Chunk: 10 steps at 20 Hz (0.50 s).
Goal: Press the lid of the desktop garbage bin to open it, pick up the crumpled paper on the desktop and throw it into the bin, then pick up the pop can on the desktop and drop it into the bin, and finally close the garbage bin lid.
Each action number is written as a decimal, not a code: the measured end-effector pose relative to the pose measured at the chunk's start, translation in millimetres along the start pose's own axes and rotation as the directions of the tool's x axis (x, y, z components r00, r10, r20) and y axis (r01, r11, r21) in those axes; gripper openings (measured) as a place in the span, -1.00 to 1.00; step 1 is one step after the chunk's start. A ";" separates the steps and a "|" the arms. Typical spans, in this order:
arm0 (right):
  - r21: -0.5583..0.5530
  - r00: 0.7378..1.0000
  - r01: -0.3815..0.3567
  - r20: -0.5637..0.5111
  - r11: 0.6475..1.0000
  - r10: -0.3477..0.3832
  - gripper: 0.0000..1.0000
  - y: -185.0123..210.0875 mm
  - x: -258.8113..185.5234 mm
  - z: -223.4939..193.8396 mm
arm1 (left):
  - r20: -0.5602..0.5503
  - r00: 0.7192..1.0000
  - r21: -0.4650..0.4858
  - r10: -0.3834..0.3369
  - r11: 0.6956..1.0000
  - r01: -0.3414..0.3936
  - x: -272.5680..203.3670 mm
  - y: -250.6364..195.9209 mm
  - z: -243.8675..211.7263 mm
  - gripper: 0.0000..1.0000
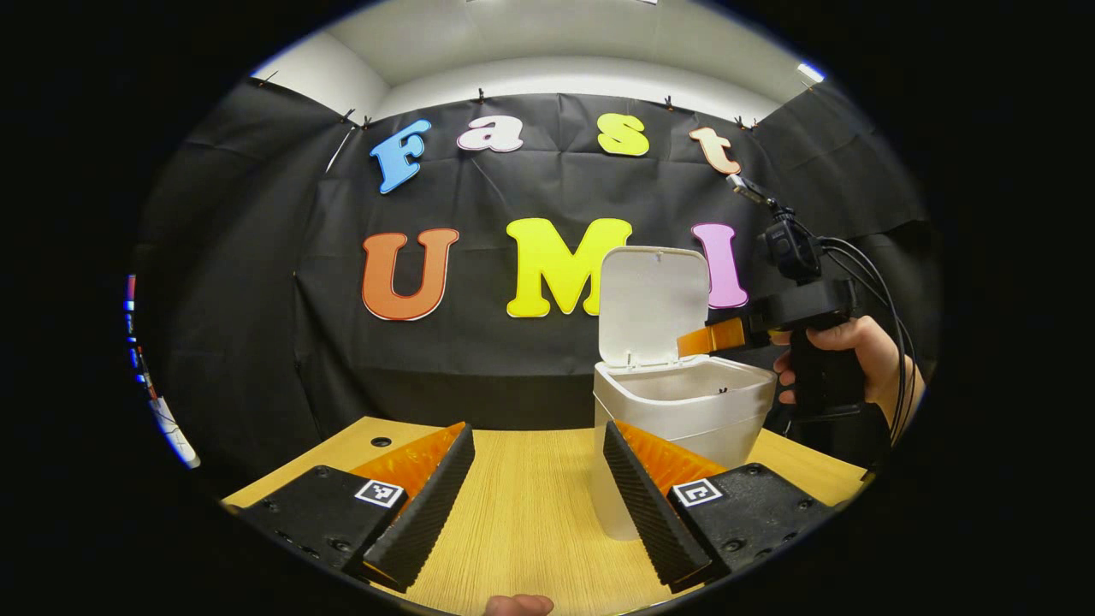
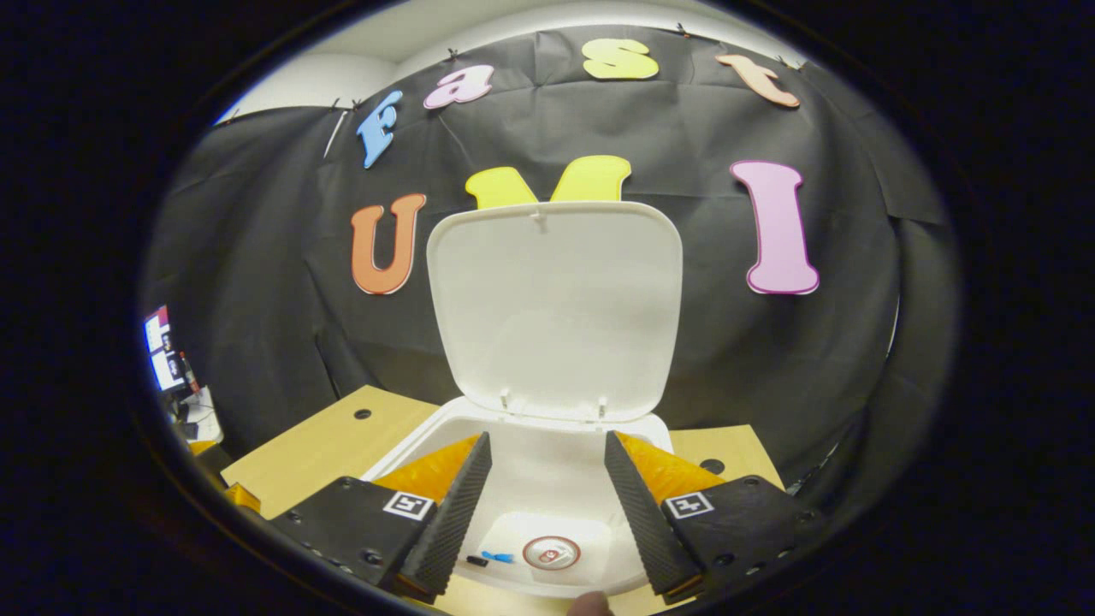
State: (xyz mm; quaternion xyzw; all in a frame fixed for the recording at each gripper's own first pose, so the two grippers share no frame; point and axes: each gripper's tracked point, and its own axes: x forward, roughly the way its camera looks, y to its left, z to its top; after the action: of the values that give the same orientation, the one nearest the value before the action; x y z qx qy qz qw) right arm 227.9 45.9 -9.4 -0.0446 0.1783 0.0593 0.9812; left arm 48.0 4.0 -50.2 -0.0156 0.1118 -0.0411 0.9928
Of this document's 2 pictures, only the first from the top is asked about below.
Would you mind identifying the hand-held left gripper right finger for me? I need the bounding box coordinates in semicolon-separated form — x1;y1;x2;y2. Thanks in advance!
603;419;835;593

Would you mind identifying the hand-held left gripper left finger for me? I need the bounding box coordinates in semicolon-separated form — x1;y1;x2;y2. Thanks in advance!
240;422;476;594

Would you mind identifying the white desktop garbage bin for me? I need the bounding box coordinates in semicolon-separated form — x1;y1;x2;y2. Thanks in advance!
592;246;778;542

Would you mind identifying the wooden desktop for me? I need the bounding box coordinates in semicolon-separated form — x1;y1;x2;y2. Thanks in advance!
221;417;873;616

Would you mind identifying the black backdrop cloth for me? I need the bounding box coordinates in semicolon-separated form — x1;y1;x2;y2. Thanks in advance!
137;77;942;480

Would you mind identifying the white side table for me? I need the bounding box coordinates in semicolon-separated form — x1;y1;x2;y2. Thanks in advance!
145;398;203;470

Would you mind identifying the computer monitor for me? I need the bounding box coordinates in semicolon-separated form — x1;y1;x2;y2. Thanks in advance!
124;274;143;386

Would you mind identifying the black cable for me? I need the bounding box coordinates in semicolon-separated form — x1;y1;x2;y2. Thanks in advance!
820;237;918;446

